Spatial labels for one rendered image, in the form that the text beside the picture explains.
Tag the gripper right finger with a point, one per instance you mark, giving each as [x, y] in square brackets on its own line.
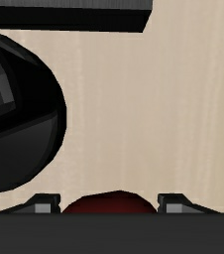
[173, 204]

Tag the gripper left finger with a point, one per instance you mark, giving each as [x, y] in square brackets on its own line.
[44, 204]

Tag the red tomato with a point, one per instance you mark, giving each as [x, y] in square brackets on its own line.
[110, 203]

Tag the stove plate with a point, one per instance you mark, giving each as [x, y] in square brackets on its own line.
[67, 18]

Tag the round black pan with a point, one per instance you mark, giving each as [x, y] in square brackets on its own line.
[21, 115]

